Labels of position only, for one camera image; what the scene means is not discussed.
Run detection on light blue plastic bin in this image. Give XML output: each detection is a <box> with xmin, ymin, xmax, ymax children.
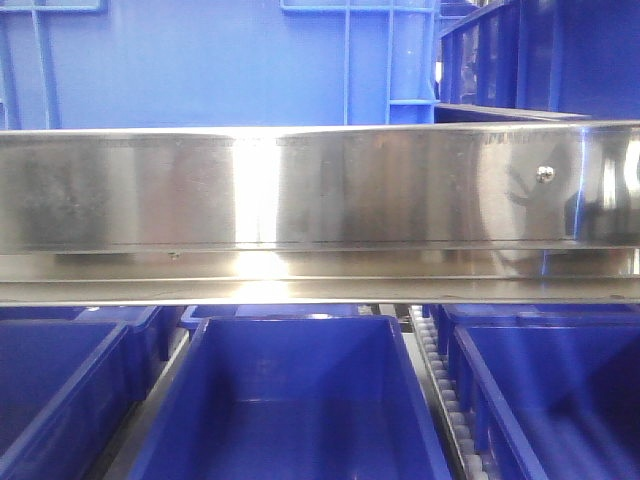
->
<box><xmin>1</xmin><ymin>1</ymin><xmax>440</xmax><ymax>129</ymax></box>

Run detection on blue bin behind centre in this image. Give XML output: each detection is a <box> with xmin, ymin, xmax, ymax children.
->
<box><xmin>179</xmin><ymin>303</ymin><xmax>359</xmax><ymax>332</ymax></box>

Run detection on blue lower centre bin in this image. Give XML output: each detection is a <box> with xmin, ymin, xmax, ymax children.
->
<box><xmin>128</xmin><ymin>316</ymin><xmax>450</xmax><ymax>479</ymax></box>

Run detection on dark blue upper right bin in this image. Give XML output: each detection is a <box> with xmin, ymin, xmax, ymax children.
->
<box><xmin>440</xmin><ymin>1</ymin><xmax>639</xmax><ymax>120</ymax></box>

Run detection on blue lower right bin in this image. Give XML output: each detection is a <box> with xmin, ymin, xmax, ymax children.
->
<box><xmin>430</xmin><ymin>304</ymin><xmax>639</xmax><ymax>479</ymax></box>

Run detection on blue lower left bin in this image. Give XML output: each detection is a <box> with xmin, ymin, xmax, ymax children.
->
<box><xmin>1</xmin><ymin>306</ymin><xmax>176</xmax><ymax>479</ymax></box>

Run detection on stainless steel shelf rail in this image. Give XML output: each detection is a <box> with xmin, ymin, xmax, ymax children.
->
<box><xmin>1</xmin><ymin>121</ymin><xmax>639</xmax><ymax>305</ymax></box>

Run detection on silver rail bolt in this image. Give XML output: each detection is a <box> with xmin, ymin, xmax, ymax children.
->
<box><xmin>535</xmin><ymin>165</ymin><xmax>555</xmax><ymax>184</ymax></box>

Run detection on roller track rail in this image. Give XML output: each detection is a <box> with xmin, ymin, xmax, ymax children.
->
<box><xmin>408</xmin><ymin>305</ymin><xmax>500</xmax><ymax>479</ymax></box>

